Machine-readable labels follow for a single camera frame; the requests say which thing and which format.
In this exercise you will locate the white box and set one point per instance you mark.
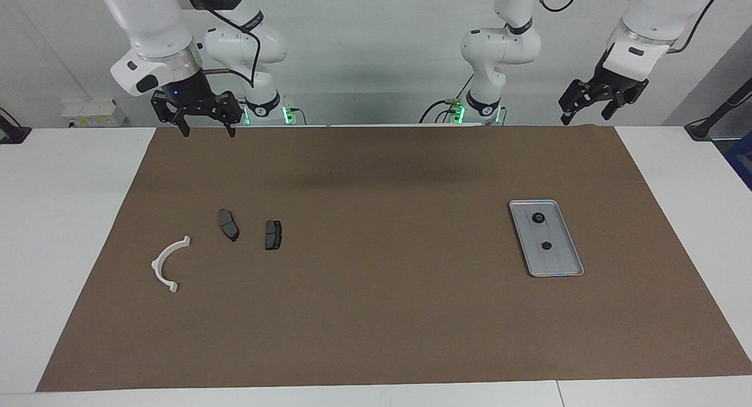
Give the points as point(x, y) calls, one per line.
point(94, 113)

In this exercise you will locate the black clamp stand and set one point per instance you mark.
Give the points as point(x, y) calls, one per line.
point(13, 134)

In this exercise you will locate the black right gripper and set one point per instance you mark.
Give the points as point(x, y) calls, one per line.
point(188, 96)

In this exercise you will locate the brown table mat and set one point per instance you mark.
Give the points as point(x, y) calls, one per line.
point(376, 336)

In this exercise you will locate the white semicircular bracket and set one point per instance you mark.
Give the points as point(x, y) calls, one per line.
point(155, 270)

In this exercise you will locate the black angled stand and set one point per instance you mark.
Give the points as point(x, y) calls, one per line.
point(702, 130)

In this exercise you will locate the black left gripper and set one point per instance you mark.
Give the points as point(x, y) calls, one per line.
point(614, 88)

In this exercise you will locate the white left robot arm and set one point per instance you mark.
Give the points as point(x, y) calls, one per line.
point(499, 49)

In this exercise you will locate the blue crate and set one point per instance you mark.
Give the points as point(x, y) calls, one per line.
point(741, 160)

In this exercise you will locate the rectangular dark brake pad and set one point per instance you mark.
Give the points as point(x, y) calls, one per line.
point(273, 235)

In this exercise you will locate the large black bearing gear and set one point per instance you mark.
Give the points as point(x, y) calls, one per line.
point(538, 218)

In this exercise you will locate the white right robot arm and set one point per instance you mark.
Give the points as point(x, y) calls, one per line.
point(147, 19)

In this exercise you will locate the dark brake pad with tab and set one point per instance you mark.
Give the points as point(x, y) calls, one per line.
point(229, 225)

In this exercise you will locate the silver metal tray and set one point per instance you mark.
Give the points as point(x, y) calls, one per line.
point(558, 260)

